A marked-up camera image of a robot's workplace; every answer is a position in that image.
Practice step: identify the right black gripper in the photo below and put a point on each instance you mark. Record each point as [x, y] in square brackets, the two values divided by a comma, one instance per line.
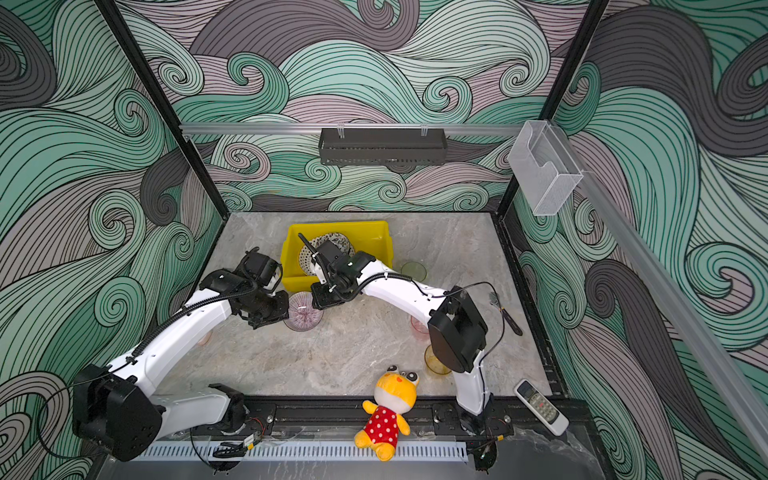
[320, 301]

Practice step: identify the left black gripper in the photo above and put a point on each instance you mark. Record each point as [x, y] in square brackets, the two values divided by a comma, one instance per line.
[282, 313]

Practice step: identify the yellow rimmed dotted plate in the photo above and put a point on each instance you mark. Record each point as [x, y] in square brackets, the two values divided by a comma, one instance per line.
[305, 258]

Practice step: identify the brown striped bowl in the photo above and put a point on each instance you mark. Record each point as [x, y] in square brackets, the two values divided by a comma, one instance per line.
[302, 316]

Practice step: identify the green transparent cup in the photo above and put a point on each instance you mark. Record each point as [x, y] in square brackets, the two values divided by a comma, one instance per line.
[415, 270]

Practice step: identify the pink transparent cup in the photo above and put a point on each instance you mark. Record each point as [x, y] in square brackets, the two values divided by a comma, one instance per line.
[419, 330]

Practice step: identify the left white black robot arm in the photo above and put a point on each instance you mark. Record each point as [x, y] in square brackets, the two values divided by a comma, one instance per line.
[118, 407]

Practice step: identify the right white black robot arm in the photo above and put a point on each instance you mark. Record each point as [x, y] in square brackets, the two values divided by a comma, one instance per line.
[456, 328]

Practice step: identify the yellow plastic bin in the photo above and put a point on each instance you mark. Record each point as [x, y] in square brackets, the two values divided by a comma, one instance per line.
[372, 237]

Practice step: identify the yellow plush toy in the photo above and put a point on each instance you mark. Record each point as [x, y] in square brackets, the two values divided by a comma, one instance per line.
[395, 394]

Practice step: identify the amber transparent cup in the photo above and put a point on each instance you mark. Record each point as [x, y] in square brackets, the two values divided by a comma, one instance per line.
[433, 364]

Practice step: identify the white remote control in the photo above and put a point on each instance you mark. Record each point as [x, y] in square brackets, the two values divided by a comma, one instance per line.
[542, 408]

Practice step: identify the black wall shelf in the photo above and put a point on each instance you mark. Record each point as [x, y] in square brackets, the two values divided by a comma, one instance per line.
[346, 146]

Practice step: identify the black handled tool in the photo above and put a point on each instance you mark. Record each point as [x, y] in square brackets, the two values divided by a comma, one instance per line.
[494, 300]

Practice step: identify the white slotted cable duct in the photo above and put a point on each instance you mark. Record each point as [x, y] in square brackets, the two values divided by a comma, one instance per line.
[302, 451]

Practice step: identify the clear plastic wall holder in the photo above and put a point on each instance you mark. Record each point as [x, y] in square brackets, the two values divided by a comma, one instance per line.
[544, 163]

